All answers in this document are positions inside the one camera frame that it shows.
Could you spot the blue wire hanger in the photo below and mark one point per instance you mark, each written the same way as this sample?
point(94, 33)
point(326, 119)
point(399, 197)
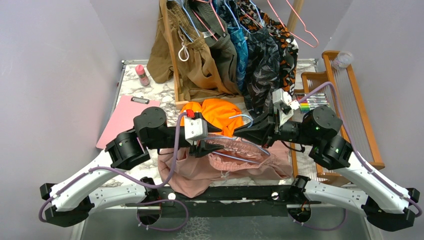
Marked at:
point(241, 150)

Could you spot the orange camo hanging shorts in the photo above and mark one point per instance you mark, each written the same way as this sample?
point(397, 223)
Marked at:
point(254, 19)

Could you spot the blue patterned hanging shorts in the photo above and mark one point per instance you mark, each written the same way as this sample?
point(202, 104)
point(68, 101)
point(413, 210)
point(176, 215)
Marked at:
point(227, 11)

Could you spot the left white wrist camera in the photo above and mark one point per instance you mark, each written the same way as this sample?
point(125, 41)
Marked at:
point(195, 127)

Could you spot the wooden dish rack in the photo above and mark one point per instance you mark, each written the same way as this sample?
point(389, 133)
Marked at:
point(311, 73)

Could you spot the dark leaf print shorts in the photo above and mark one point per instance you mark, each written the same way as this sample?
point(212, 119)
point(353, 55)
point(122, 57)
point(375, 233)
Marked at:
point(261, 74)

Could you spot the pink bottle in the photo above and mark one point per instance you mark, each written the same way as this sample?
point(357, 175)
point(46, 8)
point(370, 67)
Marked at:
point(142, 77)

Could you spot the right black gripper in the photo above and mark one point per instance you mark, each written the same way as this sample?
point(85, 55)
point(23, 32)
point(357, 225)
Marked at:
point(264, 132)

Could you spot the pink clipboard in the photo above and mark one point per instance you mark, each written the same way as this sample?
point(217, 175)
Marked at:
point(122, 117)

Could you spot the coloured marker set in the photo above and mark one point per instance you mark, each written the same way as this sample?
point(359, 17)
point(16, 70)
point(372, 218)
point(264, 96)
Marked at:
point(313, 102)

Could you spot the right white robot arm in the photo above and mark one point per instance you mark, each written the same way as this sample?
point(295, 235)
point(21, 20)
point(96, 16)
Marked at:
point(383, 203)

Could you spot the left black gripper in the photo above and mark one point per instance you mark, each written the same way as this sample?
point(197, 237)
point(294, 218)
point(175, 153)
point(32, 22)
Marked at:
point(203, 148)

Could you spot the clear plastic cup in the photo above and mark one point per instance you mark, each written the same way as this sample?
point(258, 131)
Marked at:
point(342, 60)

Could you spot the dark green hanging shorts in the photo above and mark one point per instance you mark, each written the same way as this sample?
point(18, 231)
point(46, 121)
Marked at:
point(215, 33)

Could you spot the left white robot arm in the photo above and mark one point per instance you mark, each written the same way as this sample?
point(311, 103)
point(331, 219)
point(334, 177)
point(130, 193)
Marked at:
point(72, 201)

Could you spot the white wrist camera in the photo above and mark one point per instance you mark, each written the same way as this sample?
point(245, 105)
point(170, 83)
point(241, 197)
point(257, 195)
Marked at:
point(195, 127)
point(284, 105)

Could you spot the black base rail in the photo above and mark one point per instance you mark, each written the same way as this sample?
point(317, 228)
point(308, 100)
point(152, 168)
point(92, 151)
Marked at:
point(226, 201)

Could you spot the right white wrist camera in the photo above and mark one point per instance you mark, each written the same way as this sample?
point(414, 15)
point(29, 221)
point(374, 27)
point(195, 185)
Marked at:
point(284, 105)

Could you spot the pink shorts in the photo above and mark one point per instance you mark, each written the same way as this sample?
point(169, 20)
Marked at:
point(193, 175)

